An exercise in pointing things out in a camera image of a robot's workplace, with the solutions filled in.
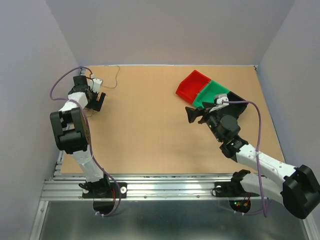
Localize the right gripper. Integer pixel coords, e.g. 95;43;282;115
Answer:
184;101;224;143

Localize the grey wire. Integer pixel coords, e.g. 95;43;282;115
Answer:
79;65;121;89

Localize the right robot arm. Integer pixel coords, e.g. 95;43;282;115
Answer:
185;97;320;220

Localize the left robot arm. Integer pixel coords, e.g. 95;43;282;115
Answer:
49;75;116;199

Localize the green plastic bin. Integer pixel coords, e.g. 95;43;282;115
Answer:
192;80;230;108

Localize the red plastic bin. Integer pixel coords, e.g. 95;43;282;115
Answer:
175;70;211;105

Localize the black plastic bin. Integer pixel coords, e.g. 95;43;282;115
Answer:
223;91;248;119

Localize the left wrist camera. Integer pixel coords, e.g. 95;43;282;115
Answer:
88;74;103;93

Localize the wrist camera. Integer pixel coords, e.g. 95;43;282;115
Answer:
209;93;229;113
88;74;103;93

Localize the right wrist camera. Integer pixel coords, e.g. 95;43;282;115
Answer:
209;93;229;113

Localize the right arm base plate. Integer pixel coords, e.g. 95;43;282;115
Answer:
211;181;248;198

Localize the aluminium rail frame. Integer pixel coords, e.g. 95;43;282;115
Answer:
27;65;316;240

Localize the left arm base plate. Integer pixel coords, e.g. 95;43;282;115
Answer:
81;182;128;199

